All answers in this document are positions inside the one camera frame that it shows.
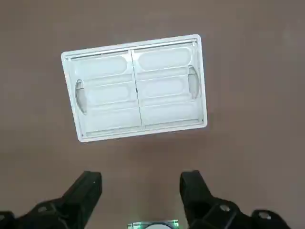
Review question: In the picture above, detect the white folding storage box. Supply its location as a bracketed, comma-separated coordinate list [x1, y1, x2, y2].
[61, 34, 208, 143]

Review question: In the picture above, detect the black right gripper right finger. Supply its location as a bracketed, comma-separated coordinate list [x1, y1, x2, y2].
[179, 169, 294, 229]

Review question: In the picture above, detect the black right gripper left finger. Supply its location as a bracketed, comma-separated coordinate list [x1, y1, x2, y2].
[0, 170, 103, 229]

